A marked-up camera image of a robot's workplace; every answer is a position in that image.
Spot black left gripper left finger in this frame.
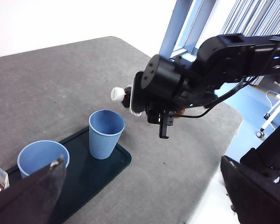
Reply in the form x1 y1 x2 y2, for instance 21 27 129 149
0 155 67 224

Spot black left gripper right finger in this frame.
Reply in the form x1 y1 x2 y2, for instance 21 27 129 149
220 155 280 224

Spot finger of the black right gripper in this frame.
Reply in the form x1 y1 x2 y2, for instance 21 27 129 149
158 116 170 140

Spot blue ribbed plastic cup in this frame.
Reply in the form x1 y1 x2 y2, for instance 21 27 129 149
88 109 126 160
17 140 70 179

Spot dark blue rectangular tray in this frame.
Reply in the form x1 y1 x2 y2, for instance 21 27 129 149
5 126 133 224

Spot white tripod stand with casters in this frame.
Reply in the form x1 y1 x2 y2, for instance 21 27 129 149
256 92 280 139

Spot grey vertical window blinds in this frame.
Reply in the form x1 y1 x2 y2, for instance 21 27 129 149
220 0 280 37

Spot black robot stand frame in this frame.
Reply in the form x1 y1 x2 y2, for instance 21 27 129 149
239 116 280 185

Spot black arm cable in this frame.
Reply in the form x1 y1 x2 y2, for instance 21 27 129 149
172 77 259 119

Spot pale blue window frame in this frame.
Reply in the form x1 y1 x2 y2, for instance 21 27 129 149
158 0 219 60

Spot white floor cable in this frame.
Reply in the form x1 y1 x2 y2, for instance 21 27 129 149
266 90 280 105

